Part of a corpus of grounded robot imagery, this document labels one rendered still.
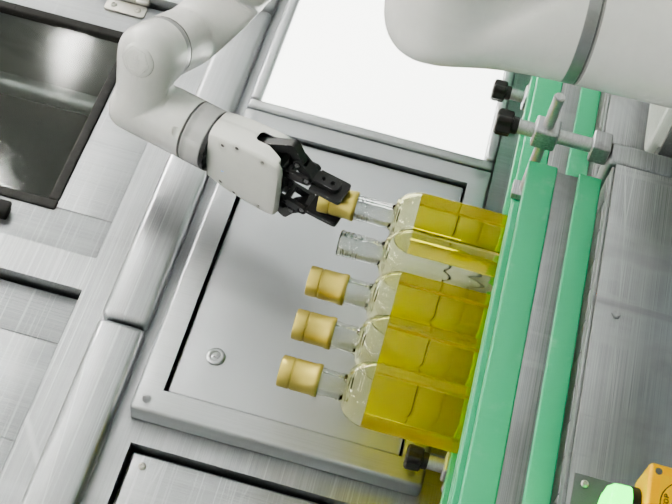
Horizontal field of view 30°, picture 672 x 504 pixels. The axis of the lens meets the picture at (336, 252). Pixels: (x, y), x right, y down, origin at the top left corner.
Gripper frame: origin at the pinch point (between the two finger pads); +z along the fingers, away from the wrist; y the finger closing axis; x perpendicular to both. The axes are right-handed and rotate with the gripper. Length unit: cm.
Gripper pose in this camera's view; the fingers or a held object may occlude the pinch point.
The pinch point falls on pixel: (328, 198)
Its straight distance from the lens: 145.4
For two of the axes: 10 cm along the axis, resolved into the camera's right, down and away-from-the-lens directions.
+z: 8.7, 4.5, -1.9
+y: 1.1, -5.6, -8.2
